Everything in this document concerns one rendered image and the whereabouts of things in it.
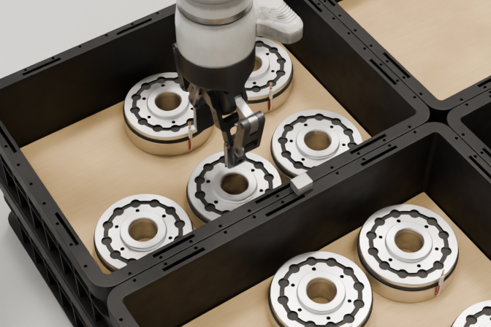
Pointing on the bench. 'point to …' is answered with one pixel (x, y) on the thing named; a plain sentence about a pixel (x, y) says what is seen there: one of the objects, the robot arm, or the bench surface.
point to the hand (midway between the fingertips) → (219, 136)
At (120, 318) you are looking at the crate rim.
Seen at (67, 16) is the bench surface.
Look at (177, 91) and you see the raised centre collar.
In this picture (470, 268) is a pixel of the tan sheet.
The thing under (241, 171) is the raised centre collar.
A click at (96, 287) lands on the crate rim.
